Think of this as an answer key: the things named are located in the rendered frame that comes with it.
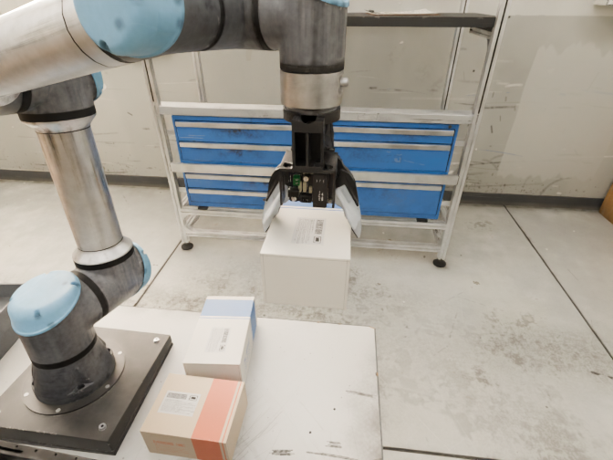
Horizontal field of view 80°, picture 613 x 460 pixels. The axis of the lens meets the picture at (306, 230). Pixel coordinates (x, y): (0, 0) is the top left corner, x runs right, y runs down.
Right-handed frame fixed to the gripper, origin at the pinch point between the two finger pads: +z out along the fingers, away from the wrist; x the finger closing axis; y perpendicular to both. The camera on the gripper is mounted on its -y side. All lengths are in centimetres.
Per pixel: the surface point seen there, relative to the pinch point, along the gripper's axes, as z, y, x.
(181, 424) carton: 33.9, 14.8, -21.9
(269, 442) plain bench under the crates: 41.3, 12.4, -6.6
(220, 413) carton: 33.9, 12.0, -15.6
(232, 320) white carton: 32.5, -9.3, -19.3
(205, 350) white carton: 32.5, -0.3, -22.5
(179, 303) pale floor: 112, -89, -81
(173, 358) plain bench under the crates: 42, -4, -33
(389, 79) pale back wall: 20, -227, 33
